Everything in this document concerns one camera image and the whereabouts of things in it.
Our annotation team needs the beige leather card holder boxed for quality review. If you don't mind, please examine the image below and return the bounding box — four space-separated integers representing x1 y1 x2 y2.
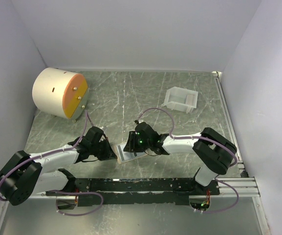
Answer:
114 143 137 164

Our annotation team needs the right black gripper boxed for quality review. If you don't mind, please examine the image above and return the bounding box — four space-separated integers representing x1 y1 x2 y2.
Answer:
123 131 152 153

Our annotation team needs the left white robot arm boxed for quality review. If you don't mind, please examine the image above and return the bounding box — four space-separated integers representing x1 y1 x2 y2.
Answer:
0 126 117 206

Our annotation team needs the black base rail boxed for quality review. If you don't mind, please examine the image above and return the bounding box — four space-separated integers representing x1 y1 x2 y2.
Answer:
45 177 221 206

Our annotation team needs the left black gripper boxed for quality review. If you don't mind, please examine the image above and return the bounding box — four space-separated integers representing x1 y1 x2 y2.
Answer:
90 137 117 161

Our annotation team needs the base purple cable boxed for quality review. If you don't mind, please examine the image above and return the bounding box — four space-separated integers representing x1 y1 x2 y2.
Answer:
55 190 105 216
193 177 239 214

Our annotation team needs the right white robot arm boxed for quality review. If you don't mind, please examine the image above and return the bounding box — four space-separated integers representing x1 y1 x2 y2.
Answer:
117 122 238 195

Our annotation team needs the white card tray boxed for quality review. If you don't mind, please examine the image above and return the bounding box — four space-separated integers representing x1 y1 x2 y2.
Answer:
163 87 198 114

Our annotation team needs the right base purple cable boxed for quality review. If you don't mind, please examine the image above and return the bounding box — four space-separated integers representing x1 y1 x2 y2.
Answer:
193 177 239 214

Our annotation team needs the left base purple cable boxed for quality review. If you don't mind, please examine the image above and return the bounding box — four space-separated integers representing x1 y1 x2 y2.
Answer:
55 190 105 216

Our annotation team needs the cream cylinder with orange face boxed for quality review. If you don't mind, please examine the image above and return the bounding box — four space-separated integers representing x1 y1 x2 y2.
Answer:
32 68 89 120

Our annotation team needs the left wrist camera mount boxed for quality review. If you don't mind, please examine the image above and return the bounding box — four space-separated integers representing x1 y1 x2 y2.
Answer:
101 126 107 134

